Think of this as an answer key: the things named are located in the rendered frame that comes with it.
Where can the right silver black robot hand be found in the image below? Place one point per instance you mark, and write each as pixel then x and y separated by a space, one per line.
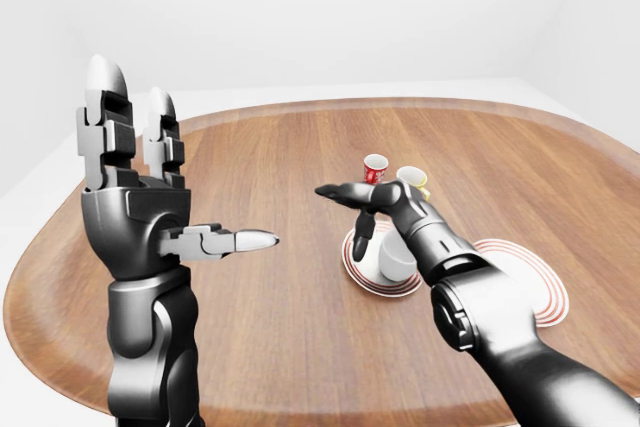
pixel 385 202

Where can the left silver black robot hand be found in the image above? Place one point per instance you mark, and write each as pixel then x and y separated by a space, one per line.
pixel 125 227

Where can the left silver black robot arm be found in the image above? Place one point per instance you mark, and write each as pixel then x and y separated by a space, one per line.
pixel 150 347

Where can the right silver black robot arm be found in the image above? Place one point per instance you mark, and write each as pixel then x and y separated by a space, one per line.
pixel 500 327

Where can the red printed mug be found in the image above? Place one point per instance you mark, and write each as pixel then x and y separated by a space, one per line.
pixel 375 171

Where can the yellow and white mug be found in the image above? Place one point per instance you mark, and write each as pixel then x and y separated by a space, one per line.
pixel 416 179

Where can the white plate with red rings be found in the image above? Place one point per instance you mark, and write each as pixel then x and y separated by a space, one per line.
pixel 365 269
pixel 540 282

